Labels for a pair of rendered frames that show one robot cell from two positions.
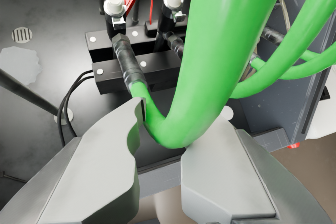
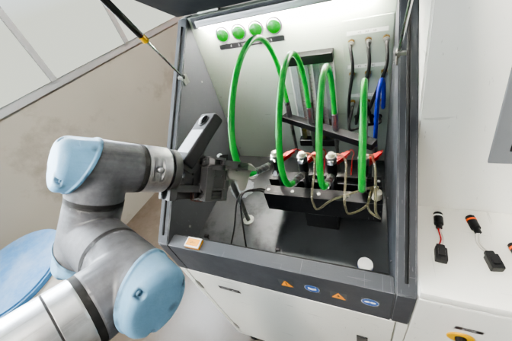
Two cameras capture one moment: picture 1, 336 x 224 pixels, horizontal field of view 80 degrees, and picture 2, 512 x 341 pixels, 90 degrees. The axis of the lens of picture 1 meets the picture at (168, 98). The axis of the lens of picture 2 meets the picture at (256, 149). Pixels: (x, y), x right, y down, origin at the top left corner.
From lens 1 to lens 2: 0.51 m
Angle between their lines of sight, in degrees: 53
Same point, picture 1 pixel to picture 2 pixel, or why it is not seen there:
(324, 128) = (434, 288)
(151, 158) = not seen: hidden behind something
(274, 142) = (375, 282)
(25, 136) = (226, 222)
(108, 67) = (273, 188)
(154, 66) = (297, 194)
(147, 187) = (260, 259)
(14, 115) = (228, 211)
